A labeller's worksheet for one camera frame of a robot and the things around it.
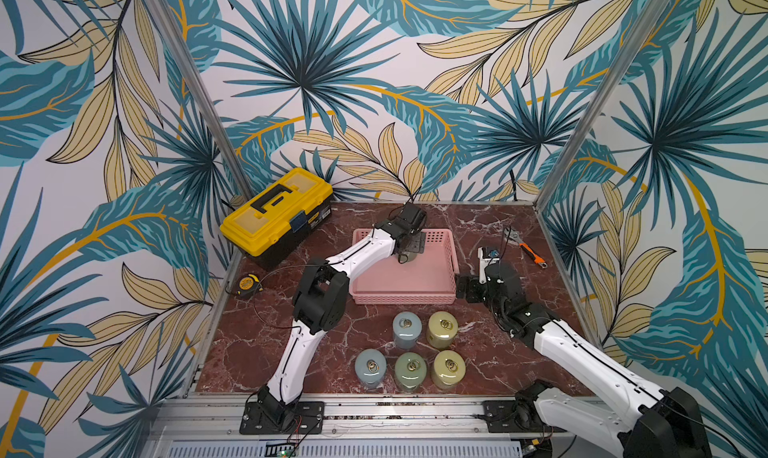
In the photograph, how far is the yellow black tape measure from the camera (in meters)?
0.94

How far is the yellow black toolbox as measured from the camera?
0.90 meters

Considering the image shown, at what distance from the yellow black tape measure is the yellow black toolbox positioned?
0.06 meters
